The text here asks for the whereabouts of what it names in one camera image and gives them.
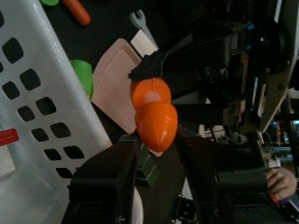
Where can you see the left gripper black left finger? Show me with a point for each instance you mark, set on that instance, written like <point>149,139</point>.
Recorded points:
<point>101,183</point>

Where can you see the red toy stick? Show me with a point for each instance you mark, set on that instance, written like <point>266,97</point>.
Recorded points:
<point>7,137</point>

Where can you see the white plastic perforated basket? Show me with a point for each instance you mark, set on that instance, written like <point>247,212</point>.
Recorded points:
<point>39,58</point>

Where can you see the person's bare hand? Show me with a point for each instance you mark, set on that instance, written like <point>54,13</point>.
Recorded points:
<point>281,182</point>

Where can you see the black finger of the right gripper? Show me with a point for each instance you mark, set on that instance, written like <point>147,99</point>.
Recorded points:
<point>187,89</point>
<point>150,66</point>

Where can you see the orange toy carrot tip piece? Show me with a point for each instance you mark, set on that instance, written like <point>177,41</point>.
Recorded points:
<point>155,128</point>

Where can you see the green toy nut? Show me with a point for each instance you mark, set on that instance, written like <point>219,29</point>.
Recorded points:
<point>49,1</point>

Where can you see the tan wooden frame board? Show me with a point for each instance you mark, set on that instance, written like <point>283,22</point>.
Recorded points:
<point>274,87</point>

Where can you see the toy corn with green husk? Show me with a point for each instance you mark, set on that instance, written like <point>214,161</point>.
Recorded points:
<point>83,77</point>

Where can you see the grey toy wrench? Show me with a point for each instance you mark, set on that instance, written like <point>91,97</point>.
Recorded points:
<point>139,22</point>

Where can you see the orange toy carrot top piece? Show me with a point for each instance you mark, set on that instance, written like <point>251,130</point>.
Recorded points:
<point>150,87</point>

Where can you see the white paper card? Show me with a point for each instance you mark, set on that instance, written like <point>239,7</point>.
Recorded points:
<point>143,43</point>

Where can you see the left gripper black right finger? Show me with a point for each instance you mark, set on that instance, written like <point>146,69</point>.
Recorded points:
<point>230,186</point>

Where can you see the pink rectangular plate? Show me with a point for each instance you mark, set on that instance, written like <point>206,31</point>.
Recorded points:
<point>115,87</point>

